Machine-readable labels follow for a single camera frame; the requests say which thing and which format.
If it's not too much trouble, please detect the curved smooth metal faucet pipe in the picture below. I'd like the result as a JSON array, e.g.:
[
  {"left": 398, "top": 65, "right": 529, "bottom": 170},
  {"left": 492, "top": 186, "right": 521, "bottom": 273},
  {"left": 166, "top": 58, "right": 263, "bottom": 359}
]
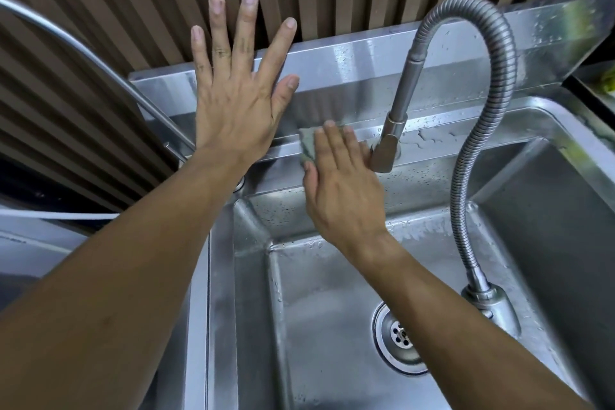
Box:
[{"left": 0, "top": 0, "right": 247, "bottom": 193}]

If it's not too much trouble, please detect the flexible metal hose faucet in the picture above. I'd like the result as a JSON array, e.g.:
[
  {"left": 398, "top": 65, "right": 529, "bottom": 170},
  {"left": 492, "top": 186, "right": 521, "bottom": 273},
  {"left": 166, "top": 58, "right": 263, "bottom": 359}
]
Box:
[{"left": 369, "top": 0, "right": 522, "bottom": 339}]

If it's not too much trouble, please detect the round metal sink drain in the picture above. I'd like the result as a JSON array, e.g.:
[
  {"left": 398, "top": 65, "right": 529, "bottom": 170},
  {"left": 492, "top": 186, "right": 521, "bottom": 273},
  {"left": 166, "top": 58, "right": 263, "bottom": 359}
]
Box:
[{"left": 371, "top": 301, "right": 430, "bottom": 376}]

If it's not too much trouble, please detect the person's right hand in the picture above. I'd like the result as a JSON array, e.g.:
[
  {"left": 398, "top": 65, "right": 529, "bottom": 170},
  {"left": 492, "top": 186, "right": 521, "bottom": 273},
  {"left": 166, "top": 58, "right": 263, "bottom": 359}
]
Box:
[{"left": 303, "top": 120, "right": 391, "bottom": 262}]

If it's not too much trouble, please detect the yellow green sponge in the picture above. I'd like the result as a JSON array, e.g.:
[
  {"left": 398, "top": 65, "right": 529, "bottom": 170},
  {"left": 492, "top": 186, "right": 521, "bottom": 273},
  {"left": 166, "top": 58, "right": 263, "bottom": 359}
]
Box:
[{"left": 595, "top": 66, "right": 615, "bottom": 94}]

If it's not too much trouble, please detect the grey cleaning cloth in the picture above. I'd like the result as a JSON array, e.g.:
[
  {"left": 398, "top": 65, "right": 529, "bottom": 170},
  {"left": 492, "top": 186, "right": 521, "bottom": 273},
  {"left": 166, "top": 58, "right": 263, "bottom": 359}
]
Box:
[{"left": 298, "top": 125, "right": 345, "bottom": 169}]

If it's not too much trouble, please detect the person's left hand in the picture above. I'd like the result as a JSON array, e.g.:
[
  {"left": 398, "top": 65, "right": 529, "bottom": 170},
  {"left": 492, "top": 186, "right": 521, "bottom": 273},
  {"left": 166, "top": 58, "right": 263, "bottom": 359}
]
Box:
[{"left": 191, "top": 0, "right": 300, "bottom": 176}]

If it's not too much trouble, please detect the person's right forearm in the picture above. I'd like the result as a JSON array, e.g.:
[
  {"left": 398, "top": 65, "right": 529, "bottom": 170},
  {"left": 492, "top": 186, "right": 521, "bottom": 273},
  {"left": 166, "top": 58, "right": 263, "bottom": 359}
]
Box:
[{"left": 353, "top": 232, "right": 594, "bottom": 410}]

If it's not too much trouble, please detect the person's left forearm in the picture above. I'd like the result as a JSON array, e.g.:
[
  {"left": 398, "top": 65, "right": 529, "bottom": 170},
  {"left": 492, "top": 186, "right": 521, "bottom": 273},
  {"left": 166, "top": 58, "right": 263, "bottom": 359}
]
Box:
[{"left": 0, "top": 148, "right": 262, "bottom": 410}]

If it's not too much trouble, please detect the stainless steel neighbouring sink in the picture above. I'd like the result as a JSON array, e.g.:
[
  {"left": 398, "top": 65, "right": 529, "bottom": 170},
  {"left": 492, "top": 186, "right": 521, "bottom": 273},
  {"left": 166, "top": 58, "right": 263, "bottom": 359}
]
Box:
[{"left": 0, "top": 218, "right": 209, "bottom": 410}]

